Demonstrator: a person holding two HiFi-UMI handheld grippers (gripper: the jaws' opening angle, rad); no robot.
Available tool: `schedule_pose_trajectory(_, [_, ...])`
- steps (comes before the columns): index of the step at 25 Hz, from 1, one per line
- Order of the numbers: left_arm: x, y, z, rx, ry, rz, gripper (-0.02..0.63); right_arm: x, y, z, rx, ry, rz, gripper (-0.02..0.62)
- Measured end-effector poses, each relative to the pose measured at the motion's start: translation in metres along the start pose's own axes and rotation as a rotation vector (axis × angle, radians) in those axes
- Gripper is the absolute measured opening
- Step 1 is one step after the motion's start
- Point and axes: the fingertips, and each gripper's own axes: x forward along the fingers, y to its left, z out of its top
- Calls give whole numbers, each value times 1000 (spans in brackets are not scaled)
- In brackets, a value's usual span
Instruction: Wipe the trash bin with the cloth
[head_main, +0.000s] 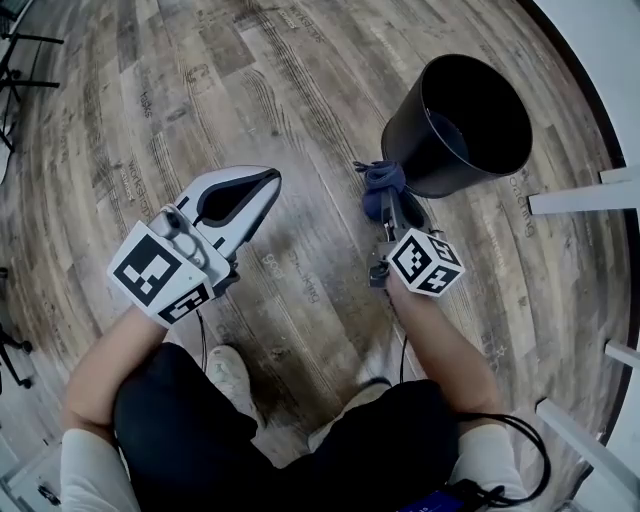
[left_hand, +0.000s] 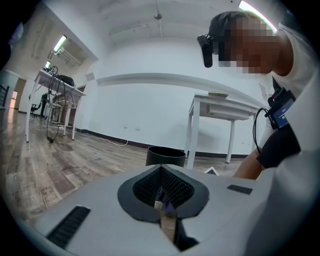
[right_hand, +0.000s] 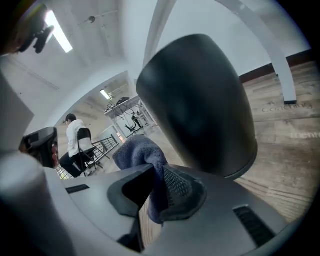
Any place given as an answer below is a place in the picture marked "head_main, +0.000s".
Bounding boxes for person's right forearm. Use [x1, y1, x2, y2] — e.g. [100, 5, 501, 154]
[386, 274, 504, 417]

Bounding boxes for person's left forearm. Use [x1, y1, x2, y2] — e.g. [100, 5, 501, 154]
[61, 304, 174, 432]

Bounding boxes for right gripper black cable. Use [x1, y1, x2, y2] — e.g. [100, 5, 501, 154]
[399, 329, 552, 507]

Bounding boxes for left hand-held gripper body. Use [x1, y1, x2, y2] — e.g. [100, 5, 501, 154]
[105, 201, 241, 329]

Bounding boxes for dark blue cloth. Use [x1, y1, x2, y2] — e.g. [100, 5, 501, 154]
[353, 158, 409, 222]

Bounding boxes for white desk with grommet hole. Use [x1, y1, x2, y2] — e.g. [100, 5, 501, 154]
[528, 166, 640, 512]

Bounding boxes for person's right white shoe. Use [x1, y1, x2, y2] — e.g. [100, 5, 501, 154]
[356, 344, 394, 389]

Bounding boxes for person's white shoe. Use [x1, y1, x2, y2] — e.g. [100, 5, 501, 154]
[205, 344, 262, 427]
[356, 344, 394, 389]

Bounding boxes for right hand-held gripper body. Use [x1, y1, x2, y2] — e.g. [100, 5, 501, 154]
[368, 224, 467, 300]

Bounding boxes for black round bin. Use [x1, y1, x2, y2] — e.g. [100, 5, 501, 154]
[380, 53, 534, 201]

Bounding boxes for person's left white shoe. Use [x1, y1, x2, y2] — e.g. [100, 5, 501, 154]
[205, 344, 262, 427]

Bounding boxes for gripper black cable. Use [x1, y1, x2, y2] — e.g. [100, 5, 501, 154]
[196, 309, 209, 372]
[399, 329, 552, 507]

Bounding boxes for black office chair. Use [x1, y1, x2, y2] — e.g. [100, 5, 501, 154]
[0, 318, 34, 389]

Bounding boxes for person's black shorts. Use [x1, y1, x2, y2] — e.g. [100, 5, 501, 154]
[113, 341, 462, 512]

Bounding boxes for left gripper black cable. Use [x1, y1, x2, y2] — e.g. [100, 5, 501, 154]
[196, 309, 209, 372]

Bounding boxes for black folding chair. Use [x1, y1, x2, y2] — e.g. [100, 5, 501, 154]
[0, 28, 67, 152]

